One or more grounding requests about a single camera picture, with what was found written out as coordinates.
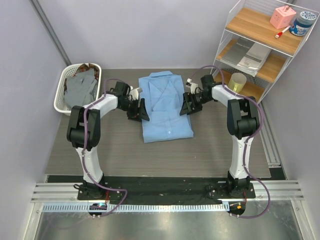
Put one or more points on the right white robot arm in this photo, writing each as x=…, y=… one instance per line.
x=242, y=123

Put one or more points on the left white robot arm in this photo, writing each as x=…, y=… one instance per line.
x=84, y=133

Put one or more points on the pink cube power strip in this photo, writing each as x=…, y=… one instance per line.
x=282, y=17

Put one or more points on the yellow translucent cup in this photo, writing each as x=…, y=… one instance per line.
x=237, y=82

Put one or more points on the grey booklet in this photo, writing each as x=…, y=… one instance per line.
x=246, y=56

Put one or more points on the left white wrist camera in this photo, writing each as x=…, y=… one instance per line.
x=135, y=93

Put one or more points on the white laundry basket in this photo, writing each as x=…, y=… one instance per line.
x=59, y=102

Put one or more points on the white wire wooden shelf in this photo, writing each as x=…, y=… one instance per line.
x=260, y=39

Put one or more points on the blue white jar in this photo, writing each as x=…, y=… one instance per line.
x=302, y=23

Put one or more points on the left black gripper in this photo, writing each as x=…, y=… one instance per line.
x=138, y=113

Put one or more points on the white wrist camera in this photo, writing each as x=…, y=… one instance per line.
x=193, y=87
x=135, y=93

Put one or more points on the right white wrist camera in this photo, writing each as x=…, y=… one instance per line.
x=193, y=87

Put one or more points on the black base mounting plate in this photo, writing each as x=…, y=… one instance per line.
x=166, y=191

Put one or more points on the brown patterned garment in basket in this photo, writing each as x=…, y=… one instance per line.
x=86, y=67

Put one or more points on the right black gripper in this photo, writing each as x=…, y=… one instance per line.
x=186, y=108

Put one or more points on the grey shirt in basket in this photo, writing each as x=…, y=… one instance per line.
x=81, y=89

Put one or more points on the red white marker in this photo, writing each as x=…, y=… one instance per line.
x=278, y=35

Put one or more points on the light blue long sleeve shirt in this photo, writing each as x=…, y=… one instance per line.
x=163, y=96

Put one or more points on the white slotted cable duct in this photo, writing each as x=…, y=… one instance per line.
x=99, y=207

